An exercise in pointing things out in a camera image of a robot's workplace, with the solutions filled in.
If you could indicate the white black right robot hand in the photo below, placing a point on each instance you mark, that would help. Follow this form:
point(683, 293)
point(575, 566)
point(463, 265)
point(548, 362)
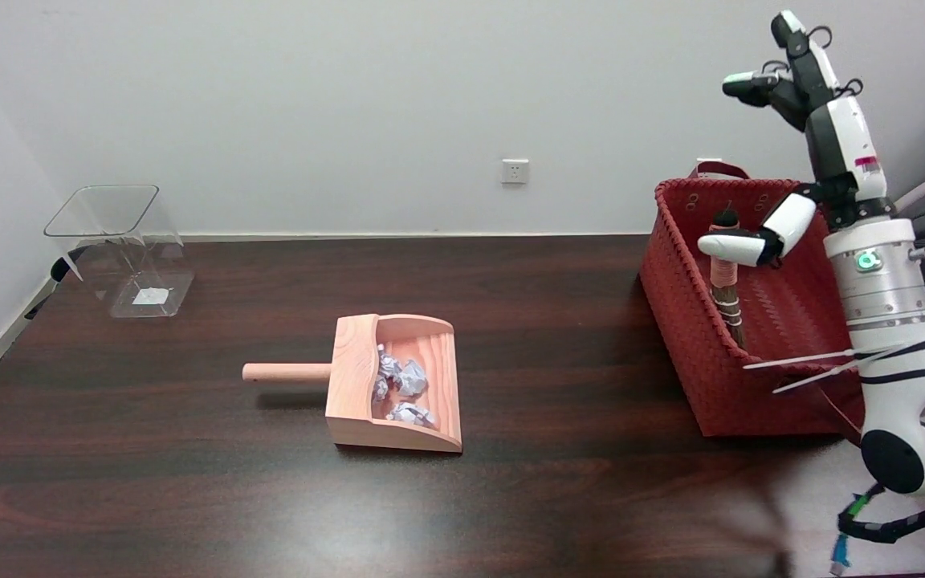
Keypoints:
point(840, 136)

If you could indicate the red-brown woven storage basket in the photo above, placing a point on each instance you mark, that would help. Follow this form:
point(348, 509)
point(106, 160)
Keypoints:
point(687, 321)

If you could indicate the white zip ties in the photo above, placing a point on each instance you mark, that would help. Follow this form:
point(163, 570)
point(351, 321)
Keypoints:
point(800, 359)

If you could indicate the crumpled white paper ball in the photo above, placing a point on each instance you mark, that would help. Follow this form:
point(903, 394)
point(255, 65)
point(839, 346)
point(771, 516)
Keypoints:
point(380, 389)
point(389, 365)
point(411, 378)
point(410, 414)

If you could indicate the wooden dustpan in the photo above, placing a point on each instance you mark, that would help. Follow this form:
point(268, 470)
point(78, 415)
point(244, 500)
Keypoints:
point(350, 377)

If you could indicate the clear plastic bin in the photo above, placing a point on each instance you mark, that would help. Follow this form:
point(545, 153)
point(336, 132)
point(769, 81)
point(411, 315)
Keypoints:
point(149, 289)

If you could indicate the black stand foot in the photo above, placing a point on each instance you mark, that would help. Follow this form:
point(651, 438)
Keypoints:
point(59, 271)

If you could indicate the white wall socket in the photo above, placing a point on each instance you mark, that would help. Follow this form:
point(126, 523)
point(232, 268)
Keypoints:
point(707, 161)
point(515, 171)

